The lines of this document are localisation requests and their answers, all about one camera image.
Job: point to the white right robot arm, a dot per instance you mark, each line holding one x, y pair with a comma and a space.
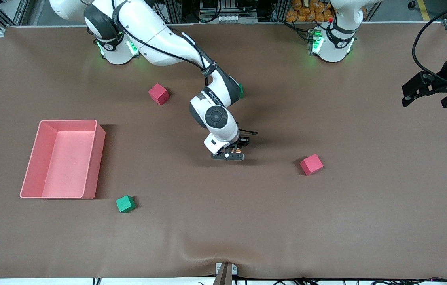
160, 31

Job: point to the pile of orange objects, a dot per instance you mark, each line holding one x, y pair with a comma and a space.
306, 12

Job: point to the white connector strip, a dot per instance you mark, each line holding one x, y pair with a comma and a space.
223, 18

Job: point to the brown table mat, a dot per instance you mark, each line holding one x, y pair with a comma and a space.
223, 221

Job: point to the pink plastic bin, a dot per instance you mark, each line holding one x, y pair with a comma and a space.
69, 170

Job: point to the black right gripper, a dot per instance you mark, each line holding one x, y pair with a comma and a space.
243, 141

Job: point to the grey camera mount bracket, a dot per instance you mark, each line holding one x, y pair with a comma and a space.
225, 273

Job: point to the green foam cube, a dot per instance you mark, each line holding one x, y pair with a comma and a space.
241, 92
125, 204

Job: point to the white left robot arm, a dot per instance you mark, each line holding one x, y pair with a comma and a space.
332, 45

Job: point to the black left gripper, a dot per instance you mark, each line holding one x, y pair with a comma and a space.
442, 80

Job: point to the pink foam cube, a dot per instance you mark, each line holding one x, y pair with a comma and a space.
158, 94
311, 164

